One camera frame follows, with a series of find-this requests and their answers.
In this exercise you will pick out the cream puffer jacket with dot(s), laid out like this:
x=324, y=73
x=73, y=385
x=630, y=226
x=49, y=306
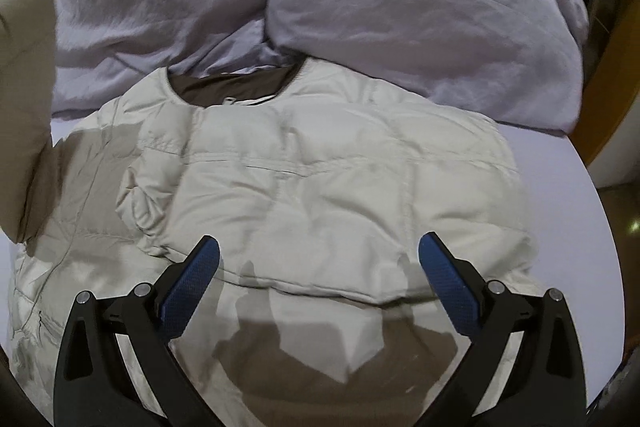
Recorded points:
x=320, y=187

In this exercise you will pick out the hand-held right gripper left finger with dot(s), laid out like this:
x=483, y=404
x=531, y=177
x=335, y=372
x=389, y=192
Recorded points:
x=192, y=287

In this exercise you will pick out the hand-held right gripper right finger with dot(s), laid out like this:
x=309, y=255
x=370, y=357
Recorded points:
x=447, y=287

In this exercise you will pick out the lavender pillow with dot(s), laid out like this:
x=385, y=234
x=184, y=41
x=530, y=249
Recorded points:
x=150, y=7
x=400, y=17

